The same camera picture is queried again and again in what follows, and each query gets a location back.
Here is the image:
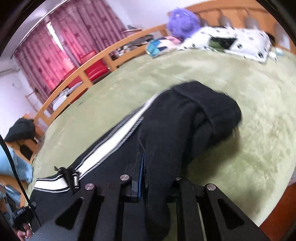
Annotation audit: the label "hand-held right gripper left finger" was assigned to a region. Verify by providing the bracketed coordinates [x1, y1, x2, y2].
[30, 152, 146, 241]

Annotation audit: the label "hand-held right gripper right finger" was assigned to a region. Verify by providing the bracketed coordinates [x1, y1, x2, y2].
[169, 176, 270, 241]

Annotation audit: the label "black white striped pants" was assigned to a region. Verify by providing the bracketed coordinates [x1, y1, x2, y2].
[29, 91, 167, 241]

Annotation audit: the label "black fleece pants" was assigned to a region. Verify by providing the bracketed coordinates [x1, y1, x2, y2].
[139, 81, 242, 241]

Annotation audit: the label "person's left hand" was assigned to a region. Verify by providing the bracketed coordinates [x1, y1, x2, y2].
[17, 224, 31, 241]

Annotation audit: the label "green bed blanket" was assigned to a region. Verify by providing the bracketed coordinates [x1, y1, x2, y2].
[25, 49, 296, 227]

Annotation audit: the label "black garment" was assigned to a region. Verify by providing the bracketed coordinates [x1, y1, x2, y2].
[4, 118, 36, 142]

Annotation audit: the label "red chair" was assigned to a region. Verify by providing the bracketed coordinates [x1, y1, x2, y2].
[80, 50, 109, 80]
[63, 67, 81, 88]

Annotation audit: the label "colourful geometric pillow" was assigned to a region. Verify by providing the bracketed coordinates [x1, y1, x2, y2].
[146, 36, 182, 57]

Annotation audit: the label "dark green cloth item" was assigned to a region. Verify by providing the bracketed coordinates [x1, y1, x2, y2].
[209, 37, 236, 50]

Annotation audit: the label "red floral curtain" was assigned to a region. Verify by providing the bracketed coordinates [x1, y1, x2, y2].
[15, 23, 77, 95]
[50, 0, 126, 70]

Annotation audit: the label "white patterned pillow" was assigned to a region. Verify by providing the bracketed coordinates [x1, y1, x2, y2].
[178, 26, 272, 63]

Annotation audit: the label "purple plush toy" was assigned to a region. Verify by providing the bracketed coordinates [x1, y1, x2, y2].
[167, 7, 201, 40]

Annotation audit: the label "pale blue small object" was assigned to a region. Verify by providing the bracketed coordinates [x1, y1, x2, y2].
[269, 47, 284, 57]

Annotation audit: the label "silver curtain rod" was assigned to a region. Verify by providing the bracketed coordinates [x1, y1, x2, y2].
[17, 0, 70, 50]

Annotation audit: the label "black braided cable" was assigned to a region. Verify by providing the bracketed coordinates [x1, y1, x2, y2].
[0, 134, 42, 227]

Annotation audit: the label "wooden bed frame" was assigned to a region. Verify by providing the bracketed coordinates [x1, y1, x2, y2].
[0, 0, 293, 209]

